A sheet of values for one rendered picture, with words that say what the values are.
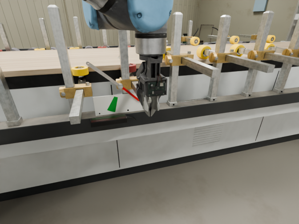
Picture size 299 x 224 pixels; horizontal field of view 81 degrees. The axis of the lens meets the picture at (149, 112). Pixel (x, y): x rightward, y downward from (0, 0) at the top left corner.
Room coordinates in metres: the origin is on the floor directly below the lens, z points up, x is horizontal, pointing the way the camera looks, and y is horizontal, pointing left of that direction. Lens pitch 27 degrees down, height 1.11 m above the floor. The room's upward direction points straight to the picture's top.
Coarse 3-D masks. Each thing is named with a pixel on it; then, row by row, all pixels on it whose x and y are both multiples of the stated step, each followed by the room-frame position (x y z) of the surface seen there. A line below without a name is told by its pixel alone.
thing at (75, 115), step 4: (80, 80) 0.88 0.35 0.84; (84, 80) 0.88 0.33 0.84; (76, 92) 0.70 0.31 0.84; (80, 92) 0.70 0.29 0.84; (76, 96) 0.66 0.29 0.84; (80, 96) 0.66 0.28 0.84; (76, 100) 0.62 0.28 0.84; (80, 100) 0.62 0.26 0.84; (72, 104) 0.58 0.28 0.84; (76, 104) 0.58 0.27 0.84; (80, 104) 0.58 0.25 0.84; (72, 108) 0.55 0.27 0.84; (76, 108) 0.55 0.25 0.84; (80, 108) 0.56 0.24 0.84; (72, 112) 0.52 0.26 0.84; (76, 112) 0.52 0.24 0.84; (80, 112) 0.54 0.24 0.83; (72, 116) 0.49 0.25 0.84; (76, 116) 0.50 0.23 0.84; (80, 116) 0.52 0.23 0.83; (72, 120) 0.49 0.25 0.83; (76, 120) 0.49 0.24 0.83; (80, 120) 0.51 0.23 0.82
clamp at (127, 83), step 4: (132, 76) 0.85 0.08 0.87; (116, 80) 0.80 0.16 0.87; (120, 80) 0.80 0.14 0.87; (124, 80) 0.80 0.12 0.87; (128, 80) 0.80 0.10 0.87; (132, 80) 0.81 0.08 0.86; (136, 80) 0.81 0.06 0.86; (124, 84) 0.80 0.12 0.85; (128, 84) 0.80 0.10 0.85; (128, 88) 0.80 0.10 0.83; (132, 88) 0.81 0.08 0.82
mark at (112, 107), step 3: (114, 96) 0.78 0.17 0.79; (114, 99) 0.78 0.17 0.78; (111, 102) 0.78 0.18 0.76; (114, 102) 0.78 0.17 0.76; (111, 105) 0.78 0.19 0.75; (114, 105) 0.78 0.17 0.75; (108, 108) 0.77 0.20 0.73; (111, 108) 0.78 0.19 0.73; (114, 108) 0.78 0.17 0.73; (111, 111) 0.78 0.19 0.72; (114, 111) 0.78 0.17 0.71
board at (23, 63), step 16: (96, 48) 1.65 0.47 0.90; (112, 48) 1.65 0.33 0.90; (128, 48) 1.65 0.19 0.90; (192, 48) 1.65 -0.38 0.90; (0, 64) 0.99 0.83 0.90; (16, 64) 0.99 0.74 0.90; (32, 64) 0.99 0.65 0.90; (48, 64) 0.99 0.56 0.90; (80, 64) 0.99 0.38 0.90; (96, 64) 0.99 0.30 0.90; (112, 64) 0.99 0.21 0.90
